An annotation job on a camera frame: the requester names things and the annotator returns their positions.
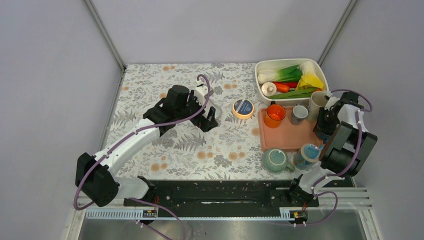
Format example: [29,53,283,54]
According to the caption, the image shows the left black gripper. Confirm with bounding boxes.
[175,90,218,132]

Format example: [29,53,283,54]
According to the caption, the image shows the tall cream mug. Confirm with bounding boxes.
[305,91,328,123]

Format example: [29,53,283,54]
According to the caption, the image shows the small grey mug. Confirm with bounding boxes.
[290,105,309,125]

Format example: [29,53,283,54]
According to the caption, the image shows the orange mug black handle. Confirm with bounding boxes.
[263,101,286,129]

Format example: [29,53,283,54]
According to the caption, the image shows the dark blue mug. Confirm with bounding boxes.
[318,134,331,145]

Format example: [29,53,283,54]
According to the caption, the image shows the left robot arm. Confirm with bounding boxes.
[73,83,218,211]

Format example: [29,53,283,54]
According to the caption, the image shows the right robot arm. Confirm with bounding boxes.
[285,89,378,206]

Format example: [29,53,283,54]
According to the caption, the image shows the blue butterfly mug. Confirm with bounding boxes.
[293,143,321,171]

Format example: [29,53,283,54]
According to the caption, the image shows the teal green glazed mug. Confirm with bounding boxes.
[261,148,296,174]

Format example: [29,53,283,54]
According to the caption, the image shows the toy green pea pod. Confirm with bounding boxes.
[268,87,321,100]

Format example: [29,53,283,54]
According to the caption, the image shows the floral tablecloth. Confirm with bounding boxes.
[106,63,300,180]

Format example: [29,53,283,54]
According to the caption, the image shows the pink plastic tray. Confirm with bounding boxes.
[258,106,324,152]

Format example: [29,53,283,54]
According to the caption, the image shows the toy napa cabbage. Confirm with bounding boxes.
[298,60,318,79]

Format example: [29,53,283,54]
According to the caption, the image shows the toy red chili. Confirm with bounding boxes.
[284,82,298,89]

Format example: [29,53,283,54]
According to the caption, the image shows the white rectangular bin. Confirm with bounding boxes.
[254,58,329,107]

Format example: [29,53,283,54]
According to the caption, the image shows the toy carrot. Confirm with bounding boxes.
[273,82,290,94]

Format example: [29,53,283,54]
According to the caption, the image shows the toy bok choy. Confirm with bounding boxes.
[257,65,302,85]

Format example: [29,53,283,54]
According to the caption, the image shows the toy white mushroom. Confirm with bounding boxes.
[261,82,277,97]

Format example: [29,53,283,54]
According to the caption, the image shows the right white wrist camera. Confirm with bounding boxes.
[324,92,340,111]

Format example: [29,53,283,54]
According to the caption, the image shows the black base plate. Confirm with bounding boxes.
[142,180,304,218]

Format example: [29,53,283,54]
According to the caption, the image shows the white slotted cable duct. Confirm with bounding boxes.
[85,208,295,221]

